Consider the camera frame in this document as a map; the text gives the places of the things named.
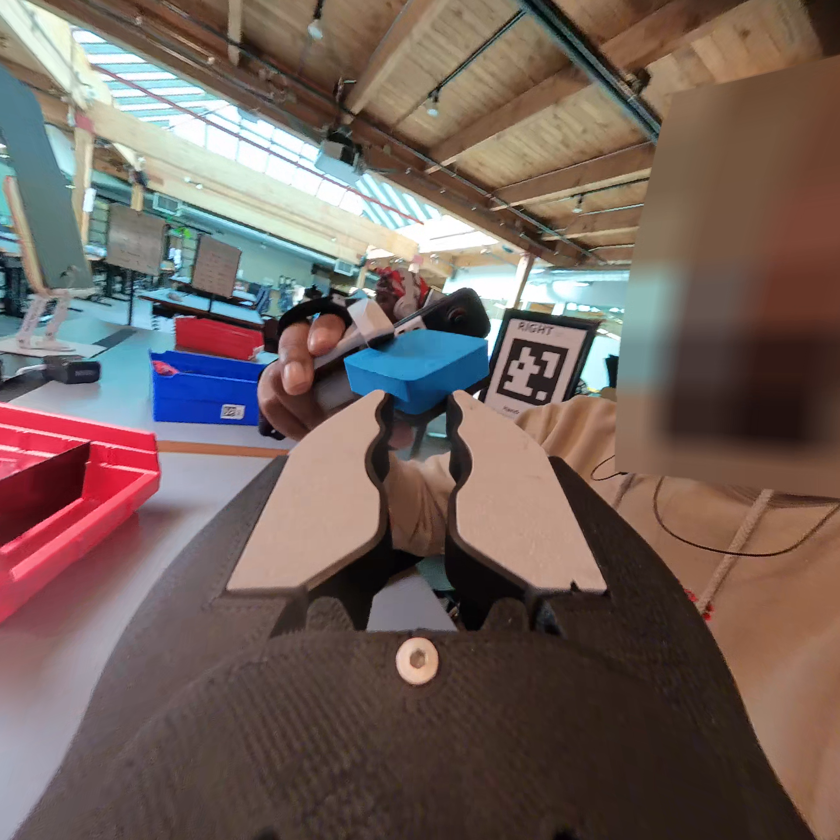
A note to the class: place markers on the black power adapter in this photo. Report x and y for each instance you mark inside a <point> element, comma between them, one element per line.
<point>72,372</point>

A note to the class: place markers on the brown pegboard panel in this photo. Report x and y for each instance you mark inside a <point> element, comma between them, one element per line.
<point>138,239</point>
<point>216,266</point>

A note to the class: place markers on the blue foam block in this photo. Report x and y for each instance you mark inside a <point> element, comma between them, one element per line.
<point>420,367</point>

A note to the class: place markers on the right tag board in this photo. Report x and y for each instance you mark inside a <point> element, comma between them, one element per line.
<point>535,367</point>

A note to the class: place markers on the person's right hand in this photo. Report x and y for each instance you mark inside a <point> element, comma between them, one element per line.
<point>289,387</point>

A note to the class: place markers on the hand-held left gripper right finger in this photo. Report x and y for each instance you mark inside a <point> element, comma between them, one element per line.
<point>518,512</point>

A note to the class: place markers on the monitor on white stand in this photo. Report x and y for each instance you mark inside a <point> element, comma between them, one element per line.
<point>39,197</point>

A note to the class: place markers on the person's beige sweatshirt torso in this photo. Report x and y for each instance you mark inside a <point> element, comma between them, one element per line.
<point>774,656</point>

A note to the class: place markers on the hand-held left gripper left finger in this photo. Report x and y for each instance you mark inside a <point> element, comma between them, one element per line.
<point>308,512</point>

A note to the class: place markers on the red plastic bin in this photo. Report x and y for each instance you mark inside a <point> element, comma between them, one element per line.
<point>111,472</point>
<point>216,338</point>

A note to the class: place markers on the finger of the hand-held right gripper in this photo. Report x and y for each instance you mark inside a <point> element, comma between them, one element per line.
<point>334,394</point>

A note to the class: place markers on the blue plastic bin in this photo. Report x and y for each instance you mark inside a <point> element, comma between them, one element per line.
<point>197,394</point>

